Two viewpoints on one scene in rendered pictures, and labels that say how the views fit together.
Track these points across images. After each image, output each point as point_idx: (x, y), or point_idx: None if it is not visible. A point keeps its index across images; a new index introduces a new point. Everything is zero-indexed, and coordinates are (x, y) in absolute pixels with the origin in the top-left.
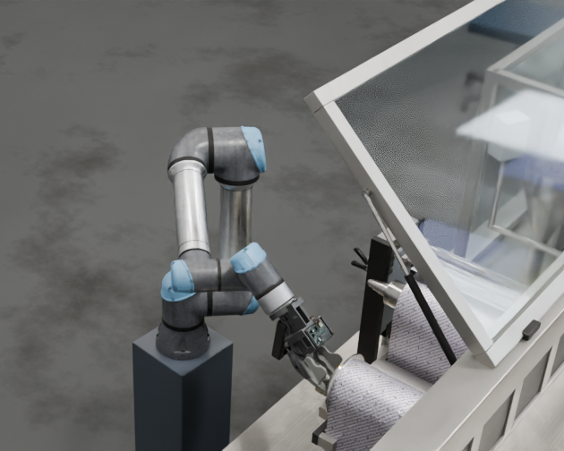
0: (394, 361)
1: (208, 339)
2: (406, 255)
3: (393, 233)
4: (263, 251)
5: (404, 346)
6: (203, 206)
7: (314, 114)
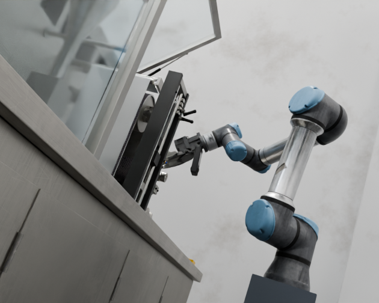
0: (135, 150)
1: (267, 270)
2: (164, 63)
3: (172, 59)
4: (230, 124)
5: (136, 136)
6: (287, 136)
7: (215, 40)
